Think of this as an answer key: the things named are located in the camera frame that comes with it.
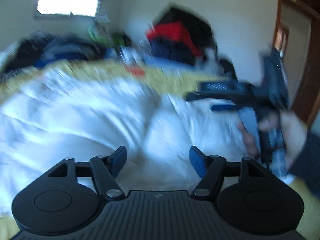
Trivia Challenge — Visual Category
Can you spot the white quilted down jacket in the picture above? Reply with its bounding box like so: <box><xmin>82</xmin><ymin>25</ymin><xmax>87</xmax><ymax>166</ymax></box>
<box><xmin>0</xmin><ymin>65</ymin><xmax>296</xmax><ymax>215</ymax></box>

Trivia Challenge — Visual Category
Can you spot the red and black clothes pile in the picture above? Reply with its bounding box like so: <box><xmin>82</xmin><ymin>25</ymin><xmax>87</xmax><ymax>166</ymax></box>
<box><xmin>146</xmin><ymin>3</ymin><xmax>237</xmax><ymax>80</ymax></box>

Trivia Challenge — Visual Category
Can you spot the dark folded clothes stack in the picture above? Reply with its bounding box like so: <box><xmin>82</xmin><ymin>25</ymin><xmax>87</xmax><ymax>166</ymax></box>
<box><xmin>1</xmin><ymin>31</ymin><xmax>106</xmax><ymax>83</ymax></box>

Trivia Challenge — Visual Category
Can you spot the person's right hand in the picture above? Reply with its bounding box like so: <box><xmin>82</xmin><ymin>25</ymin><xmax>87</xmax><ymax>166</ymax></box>
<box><xmin>237</xmin><ymin>109</ymin><xmax>312</xmax><ymax>173</ymax></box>

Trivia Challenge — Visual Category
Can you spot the yellow cartoon print bedspread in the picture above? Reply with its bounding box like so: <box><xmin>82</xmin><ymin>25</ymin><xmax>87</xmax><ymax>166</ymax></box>
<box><xmin>0</xmin><ymin>60</ymin><xmax>320</xmax><ymax>240</ymax></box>

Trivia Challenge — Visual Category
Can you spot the light blue knitted blanket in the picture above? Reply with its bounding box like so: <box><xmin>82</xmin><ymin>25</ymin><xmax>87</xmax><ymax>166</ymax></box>
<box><xmin>104</xmin><ymin>48</ymin><xmax>195</xmax><ymax>69</ymax></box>

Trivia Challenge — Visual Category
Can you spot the wooden door frame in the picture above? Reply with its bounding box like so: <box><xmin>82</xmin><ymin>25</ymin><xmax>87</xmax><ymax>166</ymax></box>
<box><xmin>273</xmin><ymin>0</ymin><xmax>319</xmax><ymax>127</ymax></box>

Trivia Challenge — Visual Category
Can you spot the window with grey frame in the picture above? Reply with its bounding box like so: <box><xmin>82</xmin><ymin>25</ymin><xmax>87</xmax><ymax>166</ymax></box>
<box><xmin>34</xmin><ymin>0</ymin><xmax>100</xmax><ymax>19</ymax></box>

